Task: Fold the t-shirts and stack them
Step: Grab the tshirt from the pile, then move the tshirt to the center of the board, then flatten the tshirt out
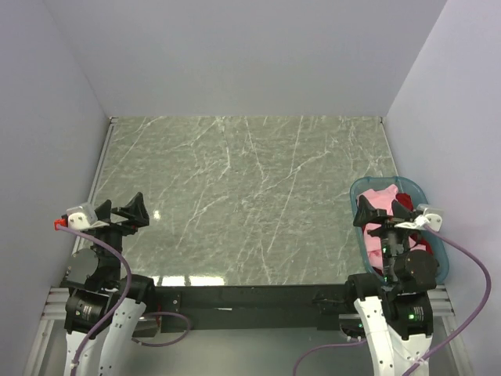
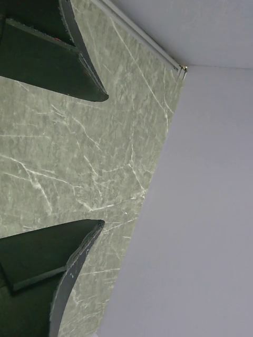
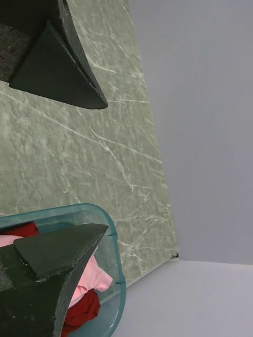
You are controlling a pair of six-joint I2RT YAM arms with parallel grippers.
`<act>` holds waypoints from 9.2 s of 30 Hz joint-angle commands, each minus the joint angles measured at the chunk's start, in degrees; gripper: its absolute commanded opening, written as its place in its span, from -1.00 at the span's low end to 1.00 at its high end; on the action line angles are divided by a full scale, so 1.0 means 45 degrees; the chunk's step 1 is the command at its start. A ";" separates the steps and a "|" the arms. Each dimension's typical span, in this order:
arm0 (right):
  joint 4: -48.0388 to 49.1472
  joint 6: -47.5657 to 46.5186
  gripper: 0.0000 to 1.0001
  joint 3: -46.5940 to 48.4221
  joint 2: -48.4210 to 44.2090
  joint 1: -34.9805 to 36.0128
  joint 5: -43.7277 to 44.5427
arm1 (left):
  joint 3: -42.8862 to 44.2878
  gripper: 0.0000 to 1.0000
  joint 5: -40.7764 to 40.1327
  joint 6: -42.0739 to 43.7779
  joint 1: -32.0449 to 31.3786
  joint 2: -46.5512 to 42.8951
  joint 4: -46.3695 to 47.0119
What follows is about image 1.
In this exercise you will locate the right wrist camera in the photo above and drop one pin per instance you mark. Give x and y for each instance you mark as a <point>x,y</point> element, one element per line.
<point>426,217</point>

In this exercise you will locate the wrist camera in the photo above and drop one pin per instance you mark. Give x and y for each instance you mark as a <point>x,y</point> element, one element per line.
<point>426,217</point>
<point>80,218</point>

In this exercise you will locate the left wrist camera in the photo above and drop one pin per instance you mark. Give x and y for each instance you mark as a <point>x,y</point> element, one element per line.
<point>80,218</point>

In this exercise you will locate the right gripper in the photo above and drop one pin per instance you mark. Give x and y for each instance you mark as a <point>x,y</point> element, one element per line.
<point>387,224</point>

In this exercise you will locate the black base beam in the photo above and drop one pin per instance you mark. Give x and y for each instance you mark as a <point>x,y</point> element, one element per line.
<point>323,307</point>

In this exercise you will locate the pink t shirt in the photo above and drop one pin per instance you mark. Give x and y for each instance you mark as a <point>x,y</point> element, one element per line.
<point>377,227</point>

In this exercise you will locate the aluminium rail frame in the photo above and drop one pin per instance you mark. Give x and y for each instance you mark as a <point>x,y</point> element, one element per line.
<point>56,300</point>

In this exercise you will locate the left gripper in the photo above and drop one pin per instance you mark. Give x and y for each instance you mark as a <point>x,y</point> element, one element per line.
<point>118,225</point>

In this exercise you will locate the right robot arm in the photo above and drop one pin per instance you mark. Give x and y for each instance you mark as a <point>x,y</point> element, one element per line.
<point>395,311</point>

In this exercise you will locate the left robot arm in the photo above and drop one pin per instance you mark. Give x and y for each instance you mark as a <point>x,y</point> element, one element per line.
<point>106,300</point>

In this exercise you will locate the blue plastic basket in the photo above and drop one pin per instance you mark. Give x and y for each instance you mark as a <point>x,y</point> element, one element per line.
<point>417,196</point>

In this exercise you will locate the red t shirt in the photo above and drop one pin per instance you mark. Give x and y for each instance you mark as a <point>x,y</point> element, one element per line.
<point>407,203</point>

